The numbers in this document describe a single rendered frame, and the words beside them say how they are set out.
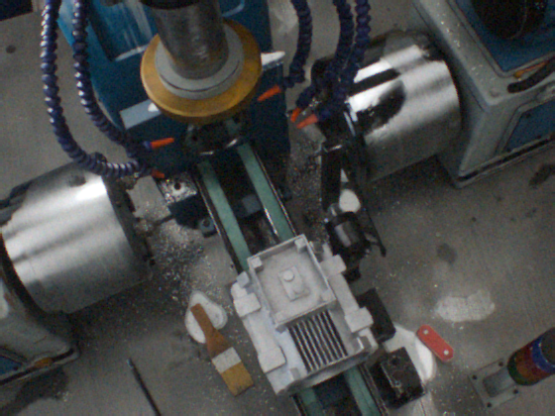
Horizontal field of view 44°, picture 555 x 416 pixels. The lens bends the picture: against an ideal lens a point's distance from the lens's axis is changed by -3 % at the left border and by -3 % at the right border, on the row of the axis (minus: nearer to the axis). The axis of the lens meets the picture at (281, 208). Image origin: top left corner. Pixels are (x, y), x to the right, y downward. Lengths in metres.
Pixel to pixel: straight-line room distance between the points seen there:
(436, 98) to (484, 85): 0.08
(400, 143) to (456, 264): 0.36
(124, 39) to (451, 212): 0.76
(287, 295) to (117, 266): 0.29
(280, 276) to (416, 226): 0.47
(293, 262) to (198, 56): 0.38
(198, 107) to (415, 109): 0.41
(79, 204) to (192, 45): 0.38
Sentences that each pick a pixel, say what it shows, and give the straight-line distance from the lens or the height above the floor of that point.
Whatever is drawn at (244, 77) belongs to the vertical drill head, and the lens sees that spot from 1.03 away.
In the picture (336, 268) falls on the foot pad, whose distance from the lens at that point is 1.18.
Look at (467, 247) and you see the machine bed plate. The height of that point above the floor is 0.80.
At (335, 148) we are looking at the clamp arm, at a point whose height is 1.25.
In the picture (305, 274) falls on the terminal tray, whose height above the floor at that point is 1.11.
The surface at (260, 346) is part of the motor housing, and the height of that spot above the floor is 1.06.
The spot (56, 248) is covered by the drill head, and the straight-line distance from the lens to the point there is 1.19.
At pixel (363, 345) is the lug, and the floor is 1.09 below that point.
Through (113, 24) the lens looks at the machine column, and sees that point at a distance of 1.23.
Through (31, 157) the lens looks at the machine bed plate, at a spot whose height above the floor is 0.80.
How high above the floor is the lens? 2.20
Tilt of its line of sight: 68 degrees down
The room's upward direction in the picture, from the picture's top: 8 degrees counter-clockwise
